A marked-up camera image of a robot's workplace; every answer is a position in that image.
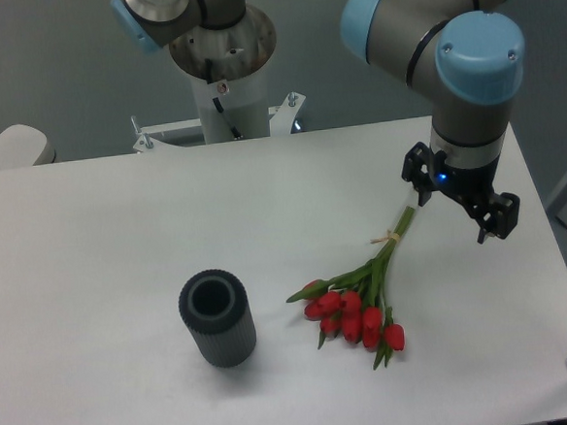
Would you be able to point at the red tulip bouquet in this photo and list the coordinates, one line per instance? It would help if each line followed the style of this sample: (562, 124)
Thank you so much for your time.
(354, 304)

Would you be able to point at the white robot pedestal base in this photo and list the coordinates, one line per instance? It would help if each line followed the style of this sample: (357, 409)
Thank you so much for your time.
(226, 58)

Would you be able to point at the beige chair seat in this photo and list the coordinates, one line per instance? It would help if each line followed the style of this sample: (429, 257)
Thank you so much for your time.
(24, 146)

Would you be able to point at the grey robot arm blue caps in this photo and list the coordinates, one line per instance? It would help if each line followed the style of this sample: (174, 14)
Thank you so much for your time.
(462, 55)

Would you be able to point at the dark grey ribbed vase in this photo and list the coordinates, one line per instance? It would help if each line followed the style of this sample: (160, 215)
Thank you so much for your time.
(214, 307)

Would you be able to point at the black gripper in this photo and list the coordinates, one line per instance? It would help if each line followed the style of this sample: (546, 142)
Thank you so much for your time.
(473, 189)

